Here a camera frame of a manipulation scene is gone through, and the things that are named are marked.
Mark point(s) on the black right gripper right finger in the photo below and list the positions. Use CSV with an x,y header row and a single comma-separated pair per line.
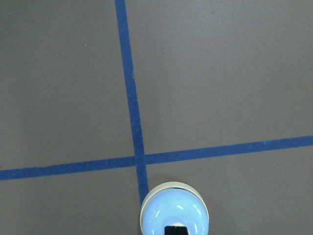
x,y
180,230

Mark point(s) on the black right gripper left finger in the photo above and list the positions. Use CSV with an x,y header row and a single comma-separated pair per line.
x,y
170,230

